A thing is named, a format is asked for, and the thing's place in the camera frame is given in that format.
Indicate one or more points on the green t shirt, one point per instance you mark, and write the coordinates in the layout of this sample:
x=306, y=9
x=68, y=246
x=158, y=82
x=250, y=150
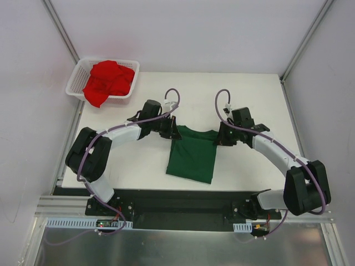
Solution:
x=193, y=156

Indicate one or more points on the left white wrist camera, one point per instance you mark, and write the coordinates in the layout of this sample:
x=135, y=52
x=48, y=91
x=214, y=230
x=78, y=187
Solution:
x=169, y=106

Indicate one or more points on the white plastic basket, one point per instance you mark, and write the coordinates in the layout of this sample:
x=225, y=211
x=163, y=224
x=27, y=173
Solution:
x=81, y=74

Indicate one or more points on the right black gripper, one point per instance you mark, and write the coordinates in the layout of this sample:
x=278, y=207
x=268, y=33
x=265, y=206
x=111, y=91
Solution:
x=223, y=136

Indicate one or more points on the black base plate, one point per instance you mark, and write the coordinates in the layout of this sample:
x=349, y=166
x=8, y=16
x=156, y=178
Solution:
x=183, y=221

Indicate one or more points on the left slotted cable duct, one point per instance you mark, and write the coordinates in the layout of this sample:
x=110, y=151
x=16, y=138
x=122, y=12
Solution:
x=87, y=223

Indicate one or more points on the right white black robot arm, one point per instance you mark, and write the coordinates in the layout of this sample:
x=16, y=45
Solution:
x=306, y=188

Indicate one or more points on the aluminium rail frame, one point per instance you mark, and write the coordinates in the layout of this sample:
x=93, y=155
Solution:
x=77, y=201

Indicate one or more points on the red t shirt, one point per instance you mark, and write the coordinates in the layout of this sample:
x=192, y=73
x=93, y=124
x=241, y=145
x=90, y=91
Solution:
x=107, y=78

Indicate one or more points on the right aluminium corner post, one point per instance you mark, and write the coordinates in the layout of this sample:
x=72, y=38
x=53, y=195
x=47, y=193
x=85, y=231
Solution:
x=323, y=11

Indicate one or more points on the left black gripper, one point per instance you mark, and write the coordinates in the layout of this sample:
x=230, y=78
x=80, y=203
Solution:
x=171, y=127

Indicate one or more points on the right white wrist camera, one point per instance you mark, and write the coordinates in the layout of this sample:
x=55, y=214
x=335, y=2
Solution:
x=227, y=109

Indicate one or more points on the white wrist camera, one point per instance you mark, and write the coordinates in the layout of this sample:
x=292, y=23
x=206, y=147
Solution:
x=169, y=106
x=227, y=109

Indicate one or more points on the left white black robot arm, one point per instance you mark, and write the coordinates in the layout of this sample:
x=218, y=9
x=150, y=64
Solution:
x=88, y=155

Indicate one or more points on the left aluminium corner post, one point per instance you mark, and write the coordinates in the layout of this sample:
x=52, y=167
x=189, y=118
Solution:
x=54, y=16

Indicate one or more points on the aluminium corner post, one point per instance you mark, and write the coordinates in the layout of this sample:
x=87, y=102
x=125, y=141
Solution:
x=323, y=11
x=54, y=16

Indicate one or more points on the slotted cable duct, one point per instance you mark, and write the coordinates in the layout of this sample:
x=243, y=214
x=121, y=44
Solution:
x=87, y=223
x=242, y=227

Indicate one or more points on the right slotted cable duct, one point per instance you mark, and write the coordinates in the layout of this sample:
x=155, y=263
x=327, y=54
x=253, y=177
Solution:
x=242, y=227

